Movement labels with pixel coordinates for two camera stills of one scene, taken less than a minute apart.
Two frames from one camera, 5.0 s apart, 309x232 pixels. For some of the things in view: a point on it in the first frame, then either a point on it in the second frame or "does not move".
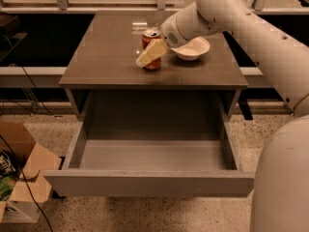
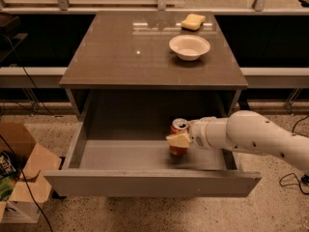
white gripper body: (170, 33) → (199, 133)
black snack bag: (8, 166) does not move
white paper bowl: (192, 49) does not move
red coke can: (148, 37) → (179, 126)
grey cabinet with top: (104, 80) does not move
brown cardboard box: (37, 170) does not move
